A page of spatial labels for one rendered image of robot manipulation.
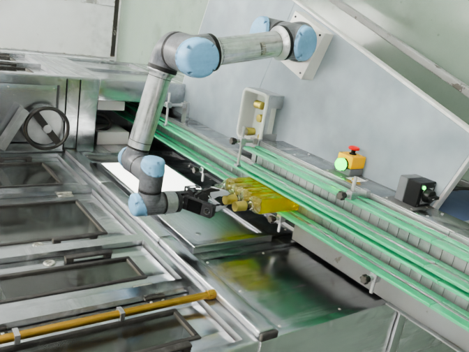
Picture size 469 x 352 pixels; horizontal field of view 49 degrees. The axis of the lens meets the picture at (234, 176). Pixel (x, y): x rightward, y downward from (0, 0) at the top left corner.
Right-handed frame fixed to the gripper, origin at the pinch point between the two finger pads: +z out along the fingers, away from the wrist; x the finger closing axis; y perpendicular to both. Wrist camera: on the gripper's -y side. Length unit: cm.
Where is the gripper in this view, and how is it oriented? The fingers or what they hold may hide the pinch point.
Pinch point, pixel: (227, 200)
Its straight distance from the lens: 181.3
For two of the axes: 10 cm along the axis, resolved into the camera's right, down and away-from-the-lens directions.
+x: -1.6, 9.4, 3.0
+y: -5.6, -3.4, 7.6
